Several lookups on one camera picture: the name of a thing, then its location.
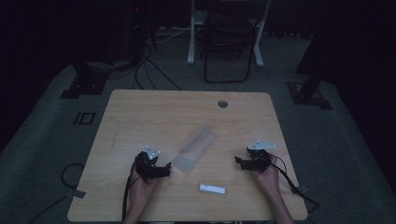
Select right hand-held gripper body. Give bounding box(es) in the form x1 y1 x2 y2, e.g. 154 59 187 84
244 139 276 174

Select black folding chair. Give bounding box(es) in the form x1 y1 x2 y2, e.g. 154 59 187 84
203 11 262 85

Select small white tube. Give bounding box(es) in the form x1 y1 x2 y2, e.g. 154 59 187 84
198 183 227 196

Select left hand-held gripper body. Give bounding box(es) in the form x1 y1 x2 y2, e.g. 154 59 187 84
134 145 167 184

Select white desk frame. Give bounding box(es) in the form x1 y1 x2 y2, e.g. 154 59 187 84
186 0 273 68

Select bundle of black floor cables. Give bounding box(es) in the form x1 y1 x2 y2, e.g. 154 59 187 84
106 27 183 91

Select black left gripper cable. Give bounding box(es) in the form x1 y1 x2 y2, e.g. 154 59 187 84
121 155 140 224

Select person's left hand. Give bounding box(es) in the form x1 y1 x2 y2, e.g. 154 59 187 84
128 169 163 208

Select black stand base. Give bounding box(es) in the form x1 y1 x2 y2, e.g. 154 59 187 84
286 79 333 111
60 61 110 100

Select clear plastic bag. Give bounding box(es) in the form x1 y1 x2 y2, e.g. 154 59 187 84
172 125 219 174

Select black floor cable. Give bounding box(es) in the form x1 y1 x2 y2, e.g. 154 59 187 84
27 162 86 224

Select person's right hand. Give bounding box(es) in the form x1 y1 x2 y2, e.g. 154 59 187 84
251 155 282 196

